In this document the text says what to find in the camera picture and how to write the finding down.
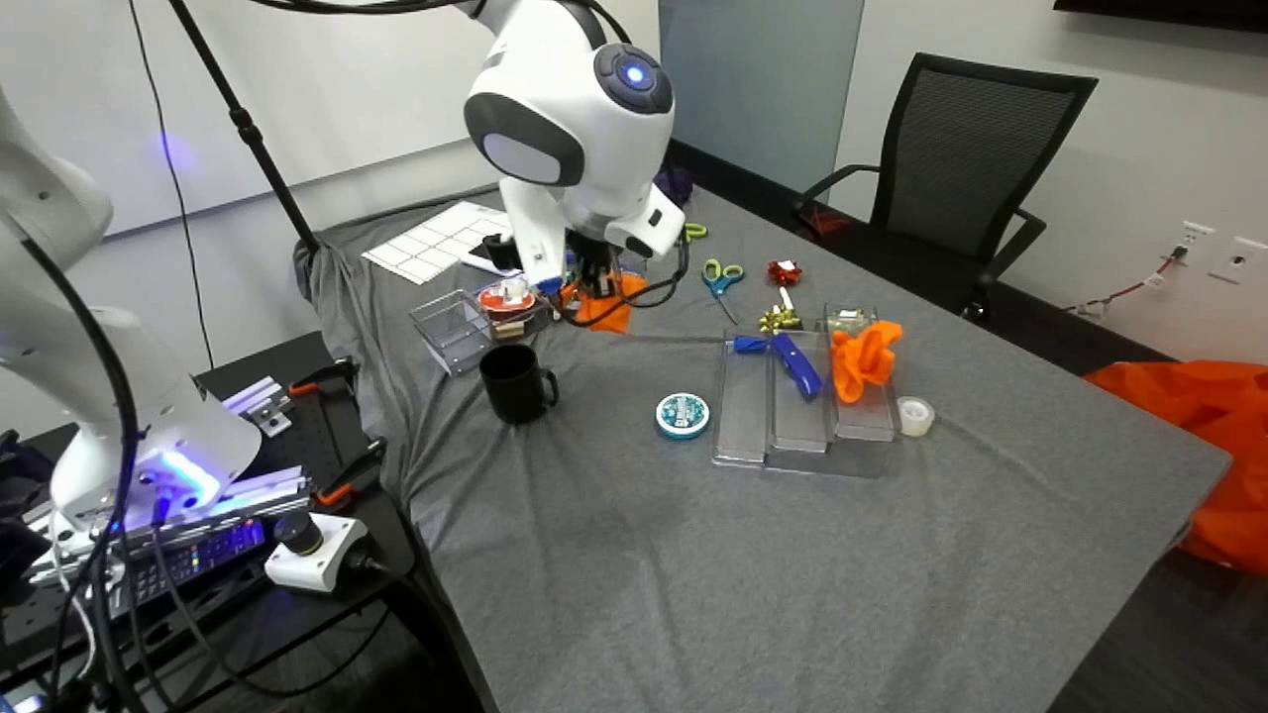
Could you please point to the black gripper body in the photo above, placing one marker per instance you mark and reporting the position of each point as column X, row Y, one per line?
column 593, row 265

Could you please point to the orange cloth piece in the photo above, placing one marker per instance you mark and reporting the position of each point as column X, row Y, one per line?
column 605, row 315
column 862, row 360

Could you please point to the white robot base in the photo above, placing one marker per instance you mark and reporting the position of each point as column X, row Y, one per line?
column 47, row 218

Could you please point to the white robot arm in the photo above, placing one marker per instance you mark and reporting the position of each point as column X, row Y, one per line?
column 572, row 117

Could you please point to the black box with tablet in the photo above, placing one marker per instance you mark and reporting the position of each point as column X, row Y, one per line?
column 500, row 251

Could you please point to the empty clear plastic box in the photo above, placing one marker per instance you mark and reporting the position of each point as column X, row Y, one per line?
column 451, row 328

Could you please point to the clear acrylic stairs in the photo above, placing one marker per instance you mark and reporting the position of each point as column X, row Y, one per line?
column 766, row 425

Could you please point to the white controller box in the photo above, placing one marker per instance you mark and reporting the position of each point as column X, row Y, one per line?
column 310, row 548

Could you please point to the green yellow scissors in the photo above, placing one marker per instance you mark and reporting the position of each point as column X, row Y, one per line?
column 720, row 278

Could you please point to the black mug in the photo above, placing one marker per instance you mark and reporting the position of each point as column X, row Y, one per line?
column 517, row 385

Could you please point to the white label sheet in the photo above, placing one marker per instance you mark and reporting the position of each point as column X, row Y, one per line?
column 436, row 243

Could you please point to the blue white tape roll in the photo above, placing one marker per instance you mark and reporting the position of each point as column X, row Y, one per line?
column 681, row 414

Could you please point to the red gift bow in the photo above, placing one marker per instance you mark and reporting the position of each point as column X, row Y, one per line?
column 786, row 270

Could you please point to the grey table cloth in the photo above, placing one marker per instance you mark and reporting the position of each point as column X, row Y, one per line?
column 687, row 537

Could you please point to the small clear tape roll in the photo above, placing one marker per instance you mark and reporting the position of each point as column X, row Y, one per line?
column 916, row 418

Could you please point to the black mesh office chair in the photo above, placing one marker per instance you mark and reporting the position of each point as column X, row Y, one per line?
column 944, row 207

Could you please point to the orange plastic bag on floor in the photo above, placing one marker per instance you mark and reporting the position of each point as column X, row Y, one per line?
column 1220, row 405

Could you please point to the black camera tripod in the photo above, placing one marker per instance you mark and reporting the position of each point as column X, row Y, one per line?
column 243, row 124

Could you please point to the wall power outlet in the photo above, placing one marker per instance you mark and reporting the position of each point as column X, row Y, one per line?
column 1225, row 260

